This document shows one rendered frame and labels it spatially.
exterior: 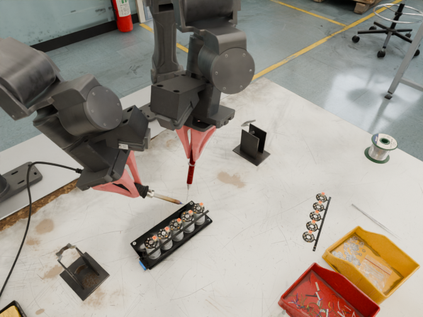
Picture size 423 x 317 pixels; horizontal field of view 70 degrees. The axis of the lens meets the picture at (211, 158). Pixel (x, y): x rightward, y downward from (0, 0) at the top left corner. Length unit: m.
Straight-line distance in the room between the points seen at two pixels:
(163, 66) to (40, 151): 0.40
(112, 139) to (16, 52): 0.16
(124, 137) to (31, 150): 0.52
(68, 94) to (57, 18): 2.80
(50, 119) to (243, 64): 0.26
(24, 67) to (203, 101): 0.23
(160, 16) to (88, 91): 0.34
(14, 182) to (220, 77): 0.61
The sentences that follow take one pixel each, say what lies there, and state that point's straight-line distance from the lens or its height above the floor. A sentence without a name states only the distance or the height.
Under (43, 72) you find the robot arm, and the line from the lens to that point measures 0.47.
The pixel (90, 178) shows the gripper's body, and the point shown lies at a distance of 0.50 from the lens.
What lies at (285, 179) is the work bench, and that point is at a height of 0.75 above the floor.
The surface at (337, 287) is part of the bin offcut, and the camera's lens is 0.63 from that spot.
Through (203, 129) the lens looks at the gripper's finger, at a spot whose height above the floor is 1.01.
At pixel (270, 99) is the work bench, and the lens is 0.99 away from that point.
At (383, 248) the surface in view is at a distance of 0.69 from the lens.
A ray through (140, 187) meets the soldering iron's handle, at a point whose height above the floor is 0.89.
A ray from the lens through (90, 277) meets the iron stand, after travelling 0.65.
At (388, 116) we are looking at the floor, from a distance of 2.44.
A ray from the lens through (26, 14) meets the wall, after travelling 3.13.
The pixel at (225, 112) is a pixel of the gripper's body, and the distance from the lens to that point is 0.48.
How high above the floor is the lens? 1.32
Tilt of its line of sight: 47 degrees down
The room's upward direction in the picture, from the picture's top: straight up
